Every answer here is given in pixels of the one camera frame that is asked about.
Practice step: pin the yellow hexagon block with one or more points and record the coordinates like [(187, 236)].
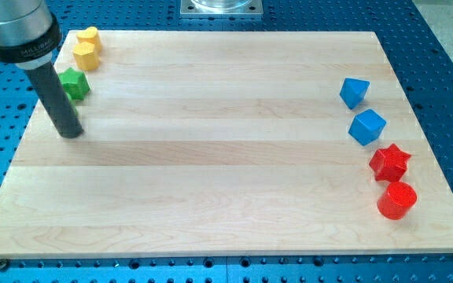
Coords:
[(86, 56)]

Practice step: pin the blue cube block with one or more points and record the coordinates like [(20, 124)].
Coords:
[(367, 126)]

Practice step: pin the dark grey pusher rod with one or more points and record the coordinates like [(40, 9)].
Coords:
[(50, 91)]

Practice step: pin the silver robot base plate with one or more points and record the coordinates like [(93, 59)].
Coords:
[(220, 7)]

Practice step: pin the left board clamp screw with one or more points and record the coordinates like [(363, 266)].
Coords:
[(4, 264)]

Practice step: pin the yellow heart block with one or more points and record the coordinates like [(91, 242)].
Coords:
[(90, 35)]

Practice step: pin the red star block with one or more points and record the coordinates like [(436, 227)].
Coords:
[(389, 164)]

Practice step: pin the light wooden board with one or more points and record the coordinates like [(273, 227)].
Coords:
[(210, 143)]

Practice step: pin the red cylinder block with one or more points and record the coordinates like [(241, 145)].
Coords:
[(397, 199)]

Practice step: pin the blue triangle block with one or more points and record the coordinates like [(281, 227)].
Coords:
[(353, 91)]

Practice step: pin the green star block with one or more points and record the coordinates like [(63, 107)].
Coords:
[(74, 83)]

